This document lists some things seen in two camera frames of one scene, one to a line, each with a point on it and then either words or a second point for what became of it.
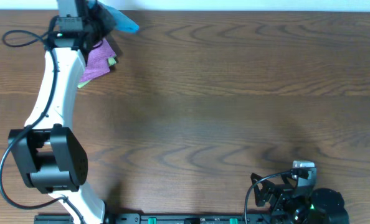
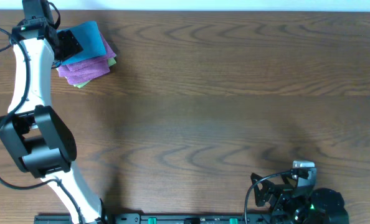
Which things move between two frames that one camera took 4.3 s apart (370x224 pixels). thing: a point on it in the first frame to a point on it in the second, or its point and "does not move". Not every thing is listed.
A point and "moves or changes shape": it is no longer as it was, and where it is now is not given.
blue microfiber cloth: x=122 y=23 moves or changes shape
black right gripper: x=278 y=187 does not move
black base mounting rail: x=166 y=218 does not move
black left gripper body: x=101 y=22 to x=68 y=43
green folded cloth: x=111 y=61 does not move
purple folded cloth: x=98 y=61 does not move
